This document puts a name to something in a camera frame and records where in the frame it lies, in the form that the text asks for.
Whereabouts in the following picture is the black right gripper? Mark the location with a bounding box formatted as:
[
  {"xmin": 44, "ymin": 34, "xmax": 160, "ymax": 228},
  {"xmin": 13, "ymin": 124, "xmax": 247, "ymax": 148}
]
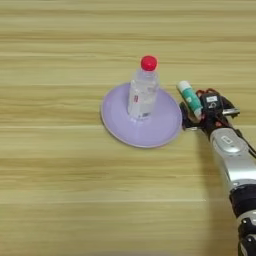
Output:
[{"xmin": 179, "ymin": 96, "xmax": 241, "ymax": 138}]

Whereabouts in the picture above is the clear bottle with red cap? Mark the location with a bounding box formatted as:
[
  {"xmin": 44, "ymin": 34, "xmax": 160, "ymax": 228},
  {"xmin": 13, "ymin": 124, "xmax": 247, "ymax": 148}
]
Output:
[{"xmin": 126, "ymin": 55, "xmax": 160, "ymax": 122}]

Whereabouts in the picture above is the purple round plate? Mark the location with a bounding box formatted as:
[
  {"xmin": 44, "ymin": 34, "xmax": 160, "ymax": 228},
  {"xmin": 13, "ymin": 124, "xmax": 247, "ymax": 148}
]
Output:
[{"xmin": 100, "ymin": 82, "xmax": 183, "ymax": 149}]

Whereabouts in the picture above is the green and white glue stick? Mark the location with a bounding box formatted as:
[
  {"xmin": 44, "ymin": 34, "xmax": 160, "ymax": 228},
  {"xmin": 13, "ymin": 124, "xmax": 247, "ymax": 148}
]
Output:
[{"xmin": 176, "ymin": 80, "xmax": 204, "ymax": 120}]

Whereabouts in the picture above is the black box with white label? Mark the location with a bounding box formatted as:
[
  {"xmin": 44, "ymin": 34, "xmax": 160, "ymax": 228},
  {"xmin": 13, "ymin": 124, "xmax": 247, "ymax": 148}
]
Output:
[{"xmin": 200, "ymin": 93, "xmax": 223, "ymax": 113}]

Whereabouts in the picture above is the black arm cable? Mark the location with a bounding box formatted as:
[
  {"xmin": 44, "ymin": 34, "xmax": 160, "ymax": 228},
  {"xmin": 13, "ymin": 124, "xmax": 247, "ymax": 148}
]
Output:
[{"xmin": 233, "ymin": 128, "xmax": 256, "ymax": 158}]

